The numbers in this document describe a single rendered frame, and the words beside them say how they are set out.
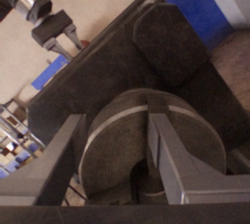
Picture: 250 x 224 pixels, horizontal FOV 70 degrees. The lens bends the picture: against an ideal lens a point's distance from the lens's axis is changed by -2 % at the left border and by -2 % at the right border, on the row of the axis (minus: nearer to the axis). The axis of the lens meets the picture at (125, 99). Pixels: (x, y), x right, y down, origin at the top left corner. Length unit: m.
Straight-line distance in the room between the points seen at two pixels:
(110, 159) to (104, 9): 3.60
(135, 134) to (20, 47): 4.06
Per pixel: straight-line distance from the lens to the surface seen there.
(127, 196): 0.31
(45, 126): 0.55
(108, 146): 0.30
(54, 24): 0.67
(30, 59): 4.20
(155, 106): 0.25
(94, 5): 3.84
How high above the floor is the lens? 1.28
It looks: 13 degrees down
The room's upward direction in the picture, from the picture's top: 43 degrees counter-clockwise
